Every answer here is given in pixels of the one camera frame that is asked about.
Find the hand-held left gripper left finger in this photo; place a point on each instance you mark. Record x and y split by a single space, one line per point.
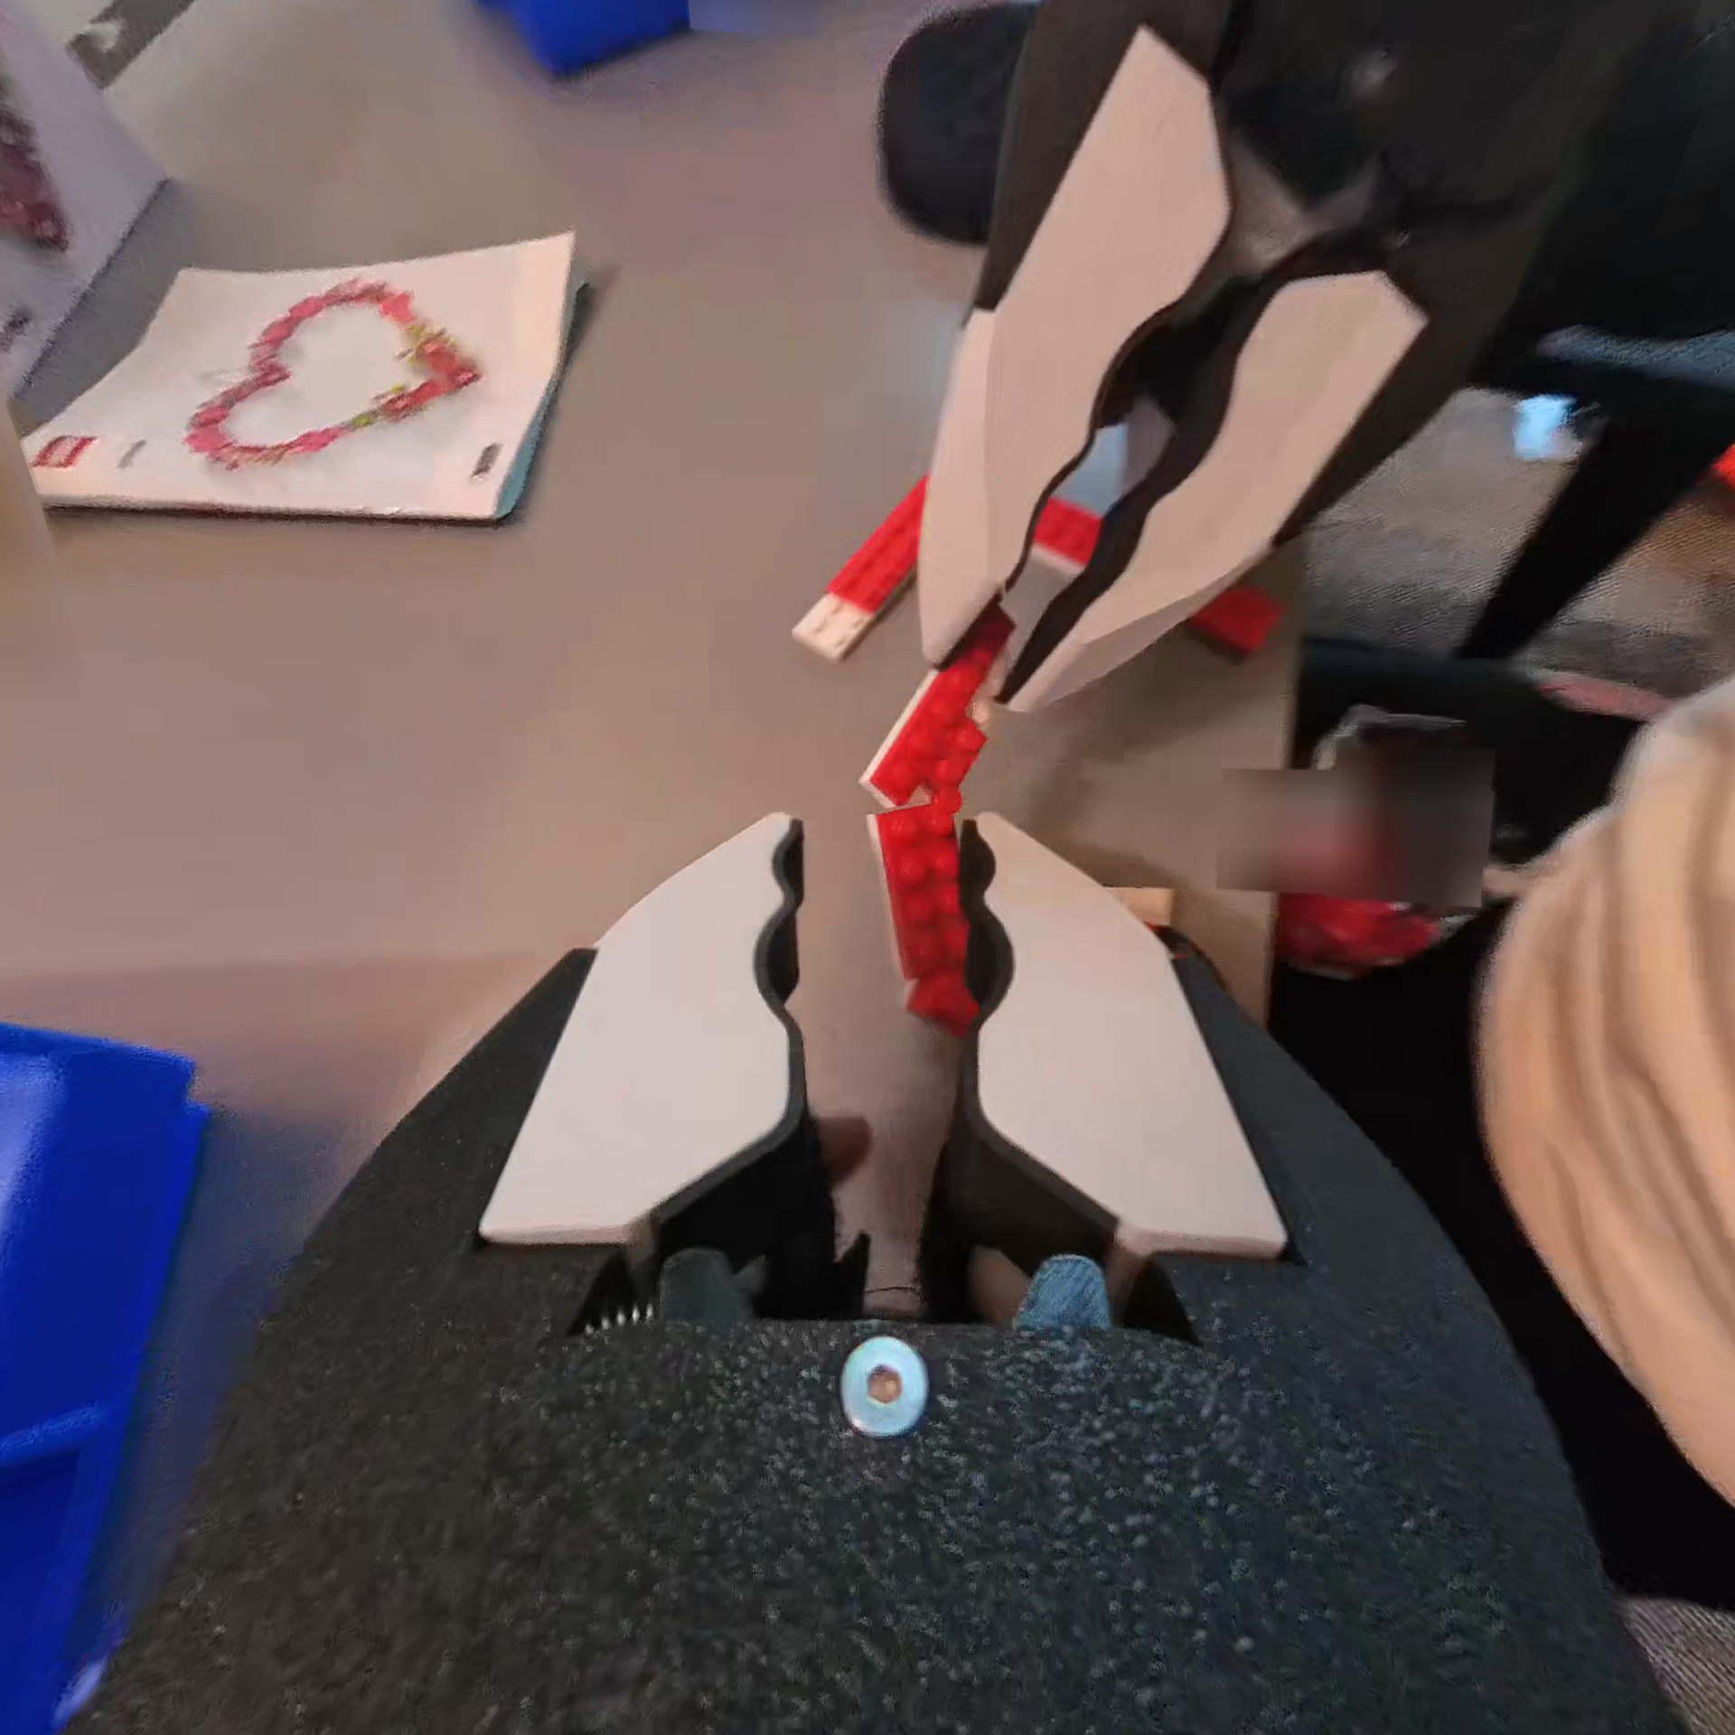
652 1043

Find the red white L-shaped brick frame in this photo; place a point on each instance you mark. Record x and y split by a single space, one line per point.
874 562

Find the blue plastic bin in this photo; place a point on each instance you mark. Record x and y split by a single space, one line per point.
583 27
82 1288

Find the red brick strip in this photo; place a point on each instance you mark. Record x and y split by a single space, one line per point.
927 923

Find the white cardboard box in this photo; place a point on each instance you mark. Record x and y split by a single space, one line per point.
68 135

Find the red and silver foil bag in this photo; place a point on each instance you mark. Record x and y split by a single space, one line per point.
1355 938

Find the black slanted leg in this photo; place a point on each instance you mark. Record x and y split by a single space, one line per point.
1599 529

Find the person's cream sweater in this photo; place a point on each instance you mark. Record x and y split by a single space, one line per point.
1626 1085

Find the black chair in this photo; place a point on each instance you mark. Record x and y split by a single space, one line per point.
943 122

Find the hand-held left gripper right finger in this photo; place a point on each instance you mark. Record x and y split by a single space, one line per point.
1111 1070

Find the heart picture instruction booklet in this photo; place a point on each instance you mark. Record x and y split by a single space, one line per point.
408 340

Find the grey desk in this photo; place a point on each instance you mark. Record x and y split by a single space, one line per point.
408 759

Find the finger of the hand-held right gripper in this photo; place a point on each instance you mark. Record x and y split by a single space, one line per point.
1070 299
1260 447

